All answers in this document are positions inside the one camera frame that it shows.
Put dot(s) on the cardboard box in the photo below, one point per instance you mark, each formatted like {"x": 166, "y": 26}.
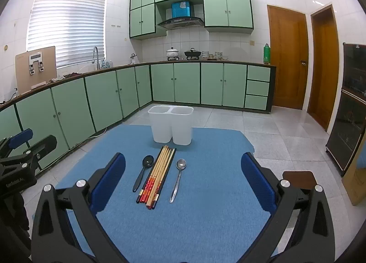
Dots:
{"x": 356, "y": 185}

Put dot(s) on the person's left forearm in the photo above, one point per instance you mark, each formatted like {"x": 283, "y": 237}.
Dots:
{"x": 13, "y": 223}

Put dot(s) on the seasoning containers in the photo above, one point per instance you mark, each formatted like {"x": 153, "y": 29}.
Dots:
{"x": 218, "y": 56}

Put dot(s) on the dark cloth on counter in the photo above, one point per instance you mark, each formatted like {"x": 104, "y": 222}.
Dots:
{"x": 71, "y": 75}

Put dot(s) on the green base cabinets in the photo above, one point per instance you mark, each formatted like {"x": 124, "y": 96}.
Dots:
{"x": 185, "y": 83}

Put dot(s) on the green wall cabinets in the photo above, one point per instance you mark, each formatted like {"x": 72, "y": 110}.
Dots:
{"x": 228, "y": 8}

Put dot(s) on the metal faucet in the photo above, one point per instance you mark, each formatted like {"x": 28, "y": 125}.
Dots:
{"x": 95, "y": 50}

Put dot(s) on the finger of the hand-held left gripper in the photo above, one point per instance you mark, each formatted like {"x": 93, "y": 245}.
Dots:
{"x": 43, "y": 147}
{"x": 20, "y": 137}

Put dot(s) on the bottles beside sink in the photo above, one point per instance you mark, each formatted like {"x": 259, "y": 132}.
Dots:
{"x": 106, "y": 64}

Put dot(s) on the green bottle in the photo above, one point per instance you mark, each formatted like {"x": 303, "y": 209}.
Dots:
{"x": 266, "y": 55}

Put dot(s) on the wooden door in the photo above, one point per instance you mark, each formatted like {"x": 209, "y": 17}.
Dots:
{"x": 286, "y": 57}
{"x": 326, "y": 74}

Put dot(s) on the blue box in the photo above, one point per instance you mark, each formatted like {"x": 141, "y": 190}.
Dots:
{"x": 181, "y": 9}

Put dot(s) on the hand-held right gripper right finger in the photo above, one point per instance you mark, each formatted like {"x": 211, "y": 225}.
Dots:
{"x": 257, "y": 180}

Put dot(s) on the black spoon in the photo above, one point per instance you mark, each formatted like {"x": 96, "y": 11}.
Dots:
{"x": 148, "y": 161}

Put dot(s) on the white double utensil holder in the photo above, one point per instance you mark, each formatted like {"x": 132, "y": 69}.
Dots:
{"x": 171, "y": 125}

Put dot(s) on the brown stool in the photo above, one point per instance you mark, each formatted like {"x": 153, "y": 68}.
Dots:
{"x": 298, "y": 178}

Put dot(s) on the black wok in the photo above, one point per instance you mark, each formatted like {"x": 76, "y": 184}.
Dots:
{"x": 192, "y": 53}

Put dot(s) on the black range hood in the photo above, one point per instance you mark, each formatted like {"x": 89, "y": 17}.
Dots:
{"x": 180, "y": 23}

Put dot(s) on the dark glass cabinet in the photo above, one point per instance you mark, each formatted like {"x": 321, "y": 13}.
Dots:
{"x": 348, "y": 108}

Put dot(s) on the metal spoon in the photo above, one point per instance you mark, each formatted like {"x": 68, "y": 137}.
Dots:
{"x": 181, "y": 164}

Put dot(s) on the white window blind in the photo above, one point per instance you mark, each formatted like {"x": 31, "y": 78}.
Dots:
{"x": 68, "y": 23}

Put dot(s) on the small kettle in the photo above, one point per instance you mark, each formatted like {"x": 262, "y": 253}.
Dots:
{"x": 133, "y": 58}

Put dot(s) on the white clamp device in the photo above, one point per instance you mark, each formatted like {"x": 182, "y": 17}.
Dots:
{"x": 35, "y": 57}

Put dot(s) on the blue table mat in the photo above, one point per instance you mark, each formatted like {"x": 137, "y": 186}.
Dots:
{"x": 206, "y": 171}

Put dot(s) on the white cooking pot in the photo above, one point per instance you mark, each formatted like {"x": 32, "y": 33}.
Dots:
{"x": 172, "y": 53}

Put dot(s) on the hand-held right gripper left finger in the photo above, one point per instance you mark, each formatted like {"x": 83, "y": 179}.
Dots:
{"x": 108, "y": 183}

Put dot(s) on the brown board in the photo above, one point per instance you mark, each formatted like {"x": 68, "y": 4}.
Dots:
{"x": 23, "y": 74}

